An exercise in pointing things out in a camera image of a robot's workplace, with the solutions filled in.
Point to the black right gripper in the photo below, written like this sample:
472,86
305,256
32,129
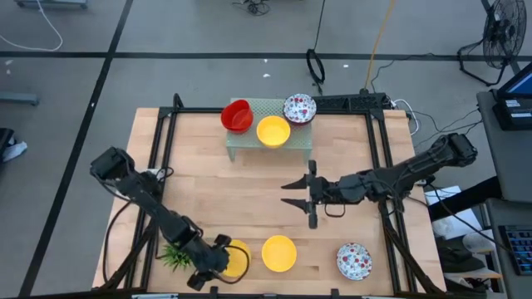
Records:
326,191

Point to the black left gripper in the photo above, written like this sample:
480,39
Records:
212,261

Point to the yellow plastic mini bowl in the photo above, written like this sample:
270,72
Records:
273,131
239,261
279,253

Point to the white floral mini bowl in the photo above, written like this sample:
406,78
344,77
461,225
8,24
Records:
299,108
354,261

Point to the red plastic mini bowl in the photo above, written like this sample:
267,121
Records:
236,130
237,116

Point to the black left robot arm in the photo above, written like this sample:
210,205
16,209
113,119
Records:
162,216

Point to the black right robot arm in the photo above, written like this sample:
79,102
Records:
415,166

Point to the small green artificial plant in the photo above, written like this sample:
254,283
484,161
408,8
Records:
174,257

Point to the green perforated metal shelf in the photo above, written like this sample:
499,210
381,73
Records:
299,139

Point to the black perforated box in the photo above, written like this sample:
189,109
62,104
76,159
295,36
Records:
353,101

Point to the white paper sheet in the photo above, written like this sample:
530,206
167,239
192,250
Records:
451,226

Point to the black desk beam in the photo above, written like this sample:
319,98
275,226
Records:
465,198

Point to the dark shoe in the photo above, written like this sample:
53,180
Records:
457,257

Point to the white shoe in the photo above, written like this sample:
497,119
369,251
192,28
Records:
16,150
478,243

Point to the grey desk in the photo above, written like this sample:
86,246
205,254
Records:
515,212
511,166

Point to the black desktop device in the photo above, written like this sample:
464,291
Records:
513,116

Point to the black computer keyboard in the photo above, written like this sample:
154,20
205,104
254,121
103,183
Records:
521,249

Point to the black bag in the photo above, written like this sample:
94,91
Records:
5,139

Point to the computer monitor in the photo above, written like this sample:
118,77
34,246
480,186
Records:
521,85

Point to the black standing floor fan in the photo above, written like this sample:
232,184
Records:
505,29

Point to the grey cart base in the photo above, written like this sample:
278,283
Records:
50,3

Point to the black aluminium table frame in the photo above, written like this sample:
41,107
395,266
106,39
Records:
195,110

